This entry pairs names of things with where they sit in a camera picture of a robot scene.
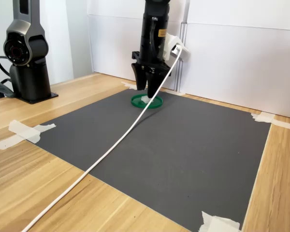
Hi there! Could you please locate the round green lid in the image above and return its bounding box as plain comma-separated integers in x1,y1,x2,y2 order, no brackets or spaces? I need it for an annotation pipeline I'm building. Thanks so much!
130,94,164,110

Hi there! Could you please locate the white tape piece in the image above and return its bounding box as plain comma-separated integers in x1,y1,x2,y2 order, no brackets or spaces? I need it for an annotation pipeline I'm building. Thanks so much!
0,134,27,151
121,81,148,90
272,119,290,132
198,211,241,232
164,88,184,96
9,120,57,144
250,112,276,123

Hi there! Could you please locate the white partition panel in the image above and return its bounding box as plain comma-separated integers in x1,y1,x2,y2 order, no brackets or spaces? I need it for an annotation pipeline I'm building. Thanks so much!
178,23,290,120
186,0,290,31
87,0,187,24
87,14,182,91

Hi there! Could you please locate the dark grey mat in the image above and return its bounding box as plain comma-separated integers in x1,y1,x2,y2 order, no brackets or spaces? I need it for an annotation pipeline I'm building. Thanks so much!
31,87,274,232

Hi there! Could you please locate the white camera box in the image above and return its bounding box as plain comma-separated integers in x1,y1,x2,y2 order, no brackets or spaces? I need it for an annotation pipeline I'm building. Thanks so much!
164,33,191,61

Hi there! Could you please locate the white camera cable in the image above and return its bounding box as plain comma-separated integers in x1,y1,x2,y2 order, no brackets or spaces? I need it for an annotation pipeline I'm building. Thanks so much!
21,45,183,232

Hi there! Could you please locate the black base cable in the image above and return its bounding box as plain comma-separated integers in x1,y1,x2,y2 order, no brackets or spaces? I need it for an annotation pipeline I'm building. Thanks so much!
0,56,15,100

